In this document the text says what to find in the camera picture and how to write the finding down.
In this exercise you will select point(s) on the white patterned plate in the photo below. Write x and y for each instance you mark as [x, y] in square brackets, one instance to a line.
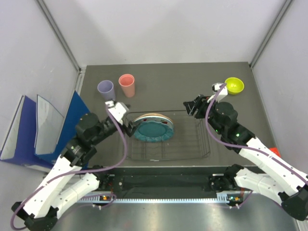
[157, 119]

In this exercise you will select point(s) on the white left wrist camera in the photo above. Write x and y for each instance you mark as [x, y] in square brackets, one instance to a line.
[117, 110]

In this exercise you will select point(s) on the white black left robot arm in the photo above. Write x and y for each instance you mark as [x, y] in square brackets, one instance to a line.
[67, 182]

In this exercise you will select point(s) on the teal scalloped plate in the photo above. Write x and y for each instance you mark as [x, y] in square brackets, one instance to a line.
[153, 131]

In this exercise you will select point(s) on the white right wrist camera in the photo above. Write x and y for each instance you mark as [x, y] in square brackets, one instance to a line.
[219, 92]

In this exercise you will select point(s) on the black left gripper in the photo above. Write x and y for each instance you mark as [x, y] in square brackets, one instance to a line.
[124, 129]

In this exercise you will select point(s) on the blue ring binder middle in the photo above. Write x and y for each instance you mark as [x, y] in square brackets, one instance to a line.
[49, 123]

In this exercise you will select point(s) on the beige plate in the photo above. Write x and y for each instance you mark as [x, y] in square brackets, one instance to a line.
[153, 115]

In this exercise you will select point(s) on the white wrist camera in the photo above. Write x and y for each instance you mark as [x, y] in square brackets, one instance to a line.
[117, 110]
[219, 92]

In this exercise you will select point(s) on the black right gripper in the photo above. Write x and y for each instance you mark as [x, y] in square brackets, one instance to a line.
[200, 103]

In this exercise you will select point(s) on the blue ring binder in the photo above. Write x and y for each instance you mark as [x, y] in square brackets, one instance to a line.
[18, 147]
[49, 123]

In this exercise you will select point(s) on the purple plastic cup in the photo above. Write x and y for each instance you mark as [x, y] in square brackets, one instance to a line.
[106, 89]

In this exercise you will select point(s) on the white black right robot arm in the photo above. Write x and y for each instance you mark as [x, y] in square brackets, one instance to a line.
[283, 183]

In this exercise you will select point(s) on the blue folder right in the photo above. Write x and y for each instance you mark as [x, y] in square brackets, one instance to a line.
[76, 110]

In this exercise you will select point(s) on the yellow-green plastic bowl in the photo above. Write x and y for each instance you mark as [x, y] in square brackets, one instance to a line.
[234, 85]

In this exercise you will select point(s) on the red plastic block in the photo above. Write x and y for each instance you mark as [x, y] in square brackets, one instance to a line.
[276, 151]

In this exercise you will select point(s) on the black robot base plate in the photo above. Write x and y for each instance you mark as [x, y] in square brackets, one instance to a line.
[207, 179]

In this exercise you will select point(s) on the pink plastic cup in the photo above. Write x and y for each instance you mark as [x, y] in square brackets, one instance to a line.
[127, 83]

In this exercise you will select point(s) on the blue ring binder left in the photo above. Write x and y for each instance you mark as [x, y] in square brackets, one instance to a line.
[18, 147]

